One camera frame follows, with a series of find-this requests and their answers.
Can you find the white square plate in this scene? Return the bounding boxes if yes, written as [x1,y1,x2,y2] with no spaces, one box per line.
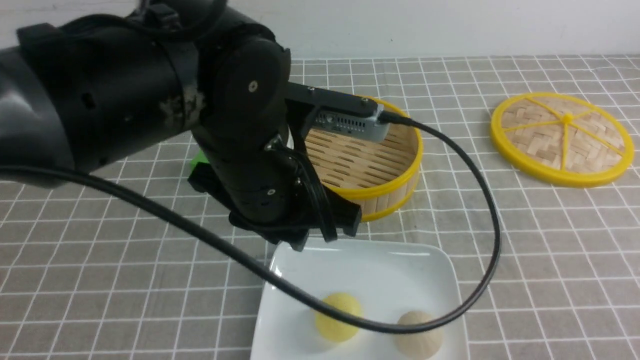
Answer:
[250,237,462,360]

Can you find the beige steamed bun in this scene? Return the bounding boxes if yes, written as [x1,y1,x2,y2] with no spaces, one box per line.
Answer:
[393,310,444,360]

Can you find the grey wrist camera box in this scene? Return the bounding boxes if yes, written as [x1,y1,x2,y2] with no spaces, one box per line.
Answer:
[285,82,391,143]

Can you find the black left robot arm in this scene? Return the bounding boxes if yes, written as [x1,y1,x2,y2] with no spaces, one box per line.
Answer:
[1,0,362,251]

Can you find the grey checkered tablecloth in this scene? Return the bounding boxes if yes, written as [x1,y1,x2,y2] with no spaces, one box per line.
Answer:
[0,55,640,360]

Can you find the yellow steamed bun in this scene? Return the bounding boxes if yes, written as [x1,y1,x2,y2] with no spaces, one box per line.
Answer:
[315,293,364,343]

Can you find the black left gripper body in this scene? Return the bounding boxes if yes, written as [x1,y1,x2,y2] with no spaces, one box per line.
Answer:
[188,125,362,251]

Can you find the woven bamboo steamer lid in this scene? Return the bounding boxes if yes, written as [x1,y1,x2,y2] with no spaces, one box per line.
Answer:
[490,92,635,188]

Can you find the green cube block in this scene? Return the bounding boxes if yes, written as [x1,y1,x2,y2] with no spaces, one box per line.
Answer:
[189,150,210,171]

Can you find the black cable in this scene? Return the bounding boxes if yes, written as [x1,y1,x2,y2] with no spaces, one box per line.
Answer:
[0,111,502,335]

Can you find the bamboo steamer basket yellow rims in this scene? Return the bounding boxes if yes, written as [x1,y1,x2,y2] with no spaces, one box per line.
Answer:
[305,111,424,223]

